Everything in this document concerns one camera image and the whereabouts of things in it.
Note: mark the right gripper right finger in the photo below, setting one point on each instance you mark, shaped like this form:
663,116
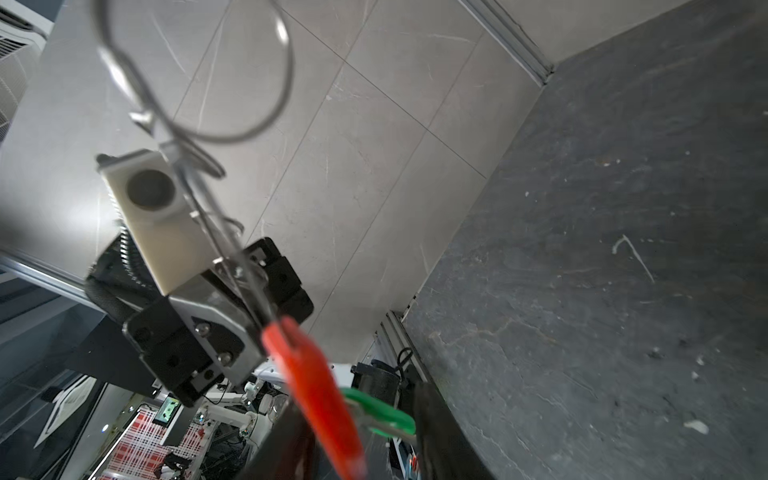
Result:
443,449

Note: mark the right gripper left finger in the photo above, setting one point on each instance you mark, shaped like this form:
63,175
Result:
288,452

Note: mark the green key tag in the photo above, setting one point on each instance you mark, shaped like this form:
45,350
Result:
379,417

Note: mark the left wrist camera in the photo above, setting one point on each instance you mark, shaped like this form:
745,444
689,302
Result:
158,217

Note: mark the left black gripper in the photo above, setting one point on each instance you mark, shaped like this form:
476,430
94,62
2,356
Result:
201,333

